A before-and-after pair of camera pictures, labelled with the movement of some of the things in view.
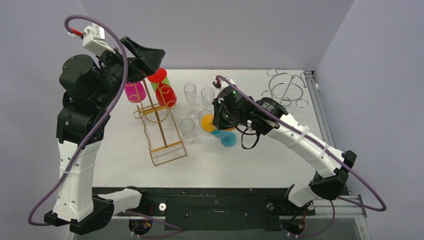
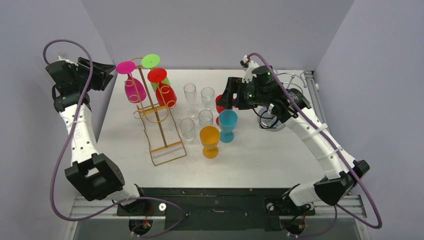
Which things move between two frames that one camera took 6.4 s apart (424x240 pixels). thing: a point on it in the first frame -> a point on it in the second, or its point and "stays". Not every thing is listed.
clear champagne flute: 190,91 stays
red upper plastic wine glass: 165,96 stays
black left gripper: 147,59 -> 102,75
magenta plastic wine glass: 135,91 stays
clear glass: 207,96 stays
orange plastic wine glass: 207,123 -> 210,136
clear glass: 188,127 stays
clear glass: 201,113 stays
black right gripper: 219,112 -> 235,93
